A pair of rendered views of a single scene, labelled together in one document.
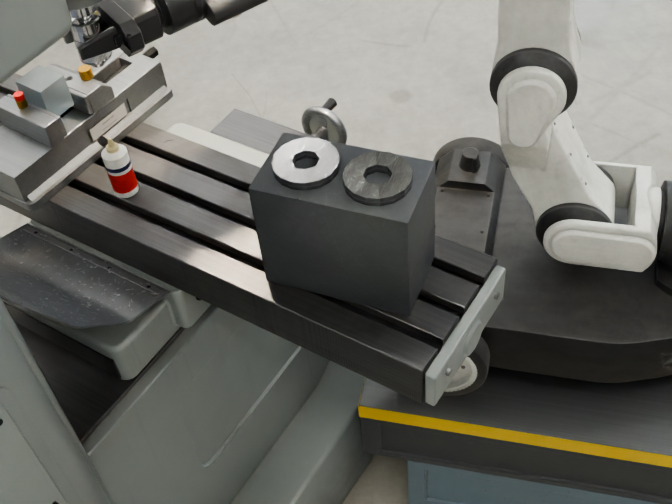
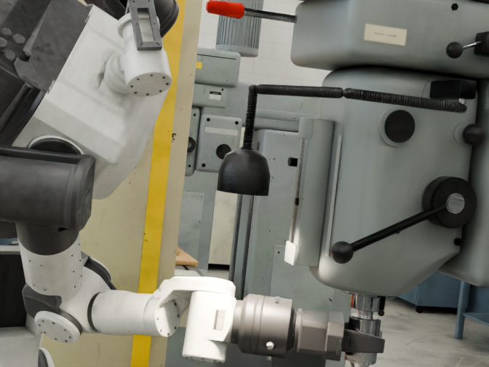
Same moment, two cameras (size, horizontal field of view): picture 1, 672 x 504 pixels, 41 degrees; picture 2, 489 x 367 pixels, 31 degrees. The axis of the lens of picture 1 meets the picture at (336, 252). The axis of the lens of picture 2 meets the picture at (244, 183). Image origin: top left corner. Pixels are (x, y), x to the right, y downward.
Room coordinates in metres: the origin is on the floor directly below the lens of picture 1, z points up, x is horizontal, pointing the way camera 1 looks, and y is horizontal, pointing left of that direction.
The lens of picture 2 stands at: (2.27, 0.92, 1.51)
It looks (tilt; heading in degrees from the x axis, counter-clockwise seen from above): 3 degrees down; 217
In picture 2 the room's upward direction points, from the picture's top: 6 degrees clockwise
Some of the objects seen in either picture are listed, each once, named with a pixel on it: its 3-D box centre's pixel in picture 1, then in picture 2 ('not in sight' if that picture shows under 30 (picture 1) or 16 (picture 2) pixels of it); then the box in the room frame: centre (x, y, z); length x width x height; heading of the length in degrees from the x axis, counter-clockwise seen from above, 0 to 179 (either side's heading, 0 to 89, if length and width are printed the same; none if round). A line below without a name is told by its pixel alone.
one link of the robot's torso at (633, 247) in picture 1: (600, 213); not in sight; (1.19, -0.52, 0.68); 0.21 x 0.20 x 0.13; 72
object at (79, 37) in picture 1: (91, 39); (362, 341); (1.12, 0.32, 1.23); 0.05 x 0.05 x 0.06
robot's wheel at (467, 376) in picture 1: (437, 357); not in sight; (1.02, -0.18, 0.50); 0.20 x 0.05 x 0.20; 72
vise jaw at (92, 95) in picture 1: (74, 86); not in sight; (1.26, 0.41, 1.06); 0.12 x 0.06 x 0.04; 51
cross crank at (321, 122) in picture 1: (315, 138); not in sight; (1.52, 0.02, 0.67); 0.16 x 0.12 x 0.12; 143
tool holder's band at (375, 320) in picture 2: (84, 19); (364, 319); (1.12, 0.32, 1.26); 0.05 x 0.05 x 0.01
